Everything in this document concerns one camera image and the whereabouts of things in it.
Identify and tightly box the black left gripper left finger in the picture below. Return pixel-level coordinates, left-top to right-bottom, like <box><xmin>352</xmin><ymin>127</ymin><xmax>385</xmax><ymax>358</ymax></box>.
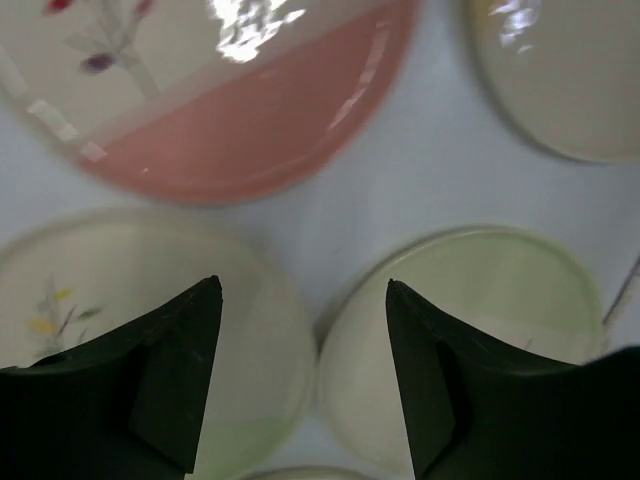
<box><xmin>1</xmin><ymin>276</ymin><xmax>222</xmax><ymax>479</ymax></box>

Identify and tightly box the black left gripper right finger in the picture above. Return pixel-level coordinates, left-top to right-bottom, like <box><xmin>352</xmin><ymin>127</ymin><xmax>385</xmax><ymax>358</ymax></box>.
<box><xmin>386</xmin><ymin>280</ymin><xmax>639</xmax><ymax>479</ymax></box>

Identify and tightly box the green and cream plate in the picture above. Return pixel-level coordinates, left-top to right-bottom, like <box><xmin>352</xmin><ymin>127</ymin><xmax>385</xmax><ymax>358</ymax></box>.
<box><xmin>318</xmin><ymin>226</ymin><xmax>607</xmax><ymax>475</ymax></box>

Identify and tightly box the pink and cream plate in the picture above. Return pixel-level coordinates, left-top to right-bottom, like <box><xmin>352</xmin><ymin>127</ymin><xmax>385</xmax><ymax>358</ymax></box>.
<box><xmin>1</xmin><ymin>1</ymin><xmax>420</xmax><ymax>205</ymax></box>

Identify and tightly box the green cream plate with sprig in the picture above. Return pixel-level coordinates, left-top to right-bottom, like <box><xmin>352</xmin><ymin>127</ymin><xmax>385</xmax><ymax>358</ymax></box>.
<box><xmin>1</xmin><ymin>209</ymin><xmax>317</xmax><ymax>479</ymax></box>

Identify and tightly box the plate rim at bottom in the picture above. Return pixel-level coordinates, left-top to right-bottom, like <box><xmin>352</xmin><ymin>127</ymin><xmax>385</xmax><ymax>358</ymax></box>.
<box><xmin>247</xmin><ymin>466</ymin><xmax>369</xmax><ymax>480</ymax></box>

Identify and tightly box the yellow and cream plate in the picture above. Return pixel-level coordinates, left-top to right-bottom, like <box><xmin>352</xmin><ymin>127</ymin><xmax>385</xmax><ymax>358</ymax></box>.
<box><xmin>463</xmin><ymin>1</ymin><xmax>639</xmax><ymax>163</ymax></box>

